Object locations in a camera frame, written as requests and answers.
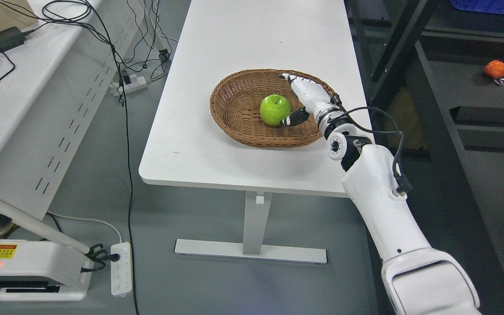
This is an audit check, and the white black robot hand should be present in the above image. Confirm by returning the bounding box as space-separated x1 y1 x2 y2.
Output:
279 73 345 132

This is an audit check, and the green apple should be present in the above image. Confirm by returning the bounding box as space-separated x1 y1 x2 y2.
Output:
260 94 291 127

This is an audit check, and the white robot base unit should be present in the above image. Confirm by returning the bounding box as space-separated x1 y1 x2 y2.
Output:
0 240 94 301

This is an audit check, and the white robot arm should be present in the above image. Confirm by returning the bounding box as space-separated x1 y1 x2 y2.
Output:
314 103 480 315

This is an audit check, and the black metal shelf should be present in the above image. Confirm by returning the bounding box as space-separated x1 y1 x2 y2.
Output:
344 0 504 315

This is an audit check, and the orange toy on shelf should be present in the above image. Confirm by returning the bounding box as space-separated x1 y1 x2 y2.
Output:
484 60 504 86

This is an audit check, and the brown wicker basket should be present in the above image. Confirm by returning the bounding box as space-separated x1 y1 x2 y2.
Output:
210 69 323 148

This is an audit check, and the white power strip far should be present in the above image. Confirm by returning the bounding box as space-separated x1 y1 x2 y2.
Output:
109 74 148 97

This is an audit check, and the blue bin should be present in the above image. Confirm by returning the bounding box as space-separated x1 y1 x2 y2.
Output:
450 0 504 14

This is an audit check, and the white power strip near base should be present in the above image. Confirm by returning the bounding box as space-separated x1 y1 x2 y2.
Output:
110 242 133 297

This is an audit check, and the white perforated desk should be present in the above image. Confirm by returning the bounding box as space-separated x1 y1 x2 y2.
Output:
0 0 147 254

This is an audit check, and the black power adapter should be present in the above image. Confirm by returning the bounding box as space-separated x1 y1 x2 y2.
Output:
0 26 28 52

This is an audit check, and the white pedestal table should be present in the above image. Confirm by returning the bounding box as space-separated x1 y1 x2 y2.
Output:
139 0 365 264

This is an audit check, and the long black floor cable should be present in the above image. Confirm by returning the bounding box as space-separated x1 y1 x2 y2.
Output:
0 0 141 315

